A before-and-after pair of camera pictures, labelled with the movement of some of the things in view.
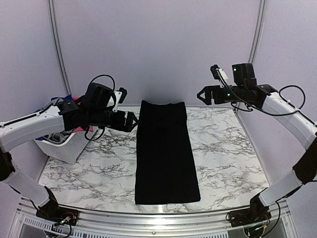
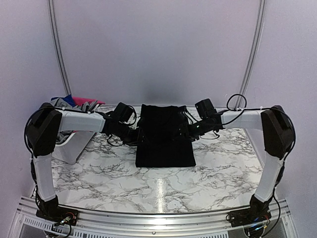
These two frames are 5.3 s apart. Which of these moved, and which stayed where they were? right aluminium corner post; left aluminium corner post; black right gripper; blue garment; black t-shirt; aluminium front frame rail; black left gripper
Moved: black left gripper; black right gripper; black t-shirt
Stayed: blue garment; aluminium front frame rail; right aluminium corner post; left aluminium corner post
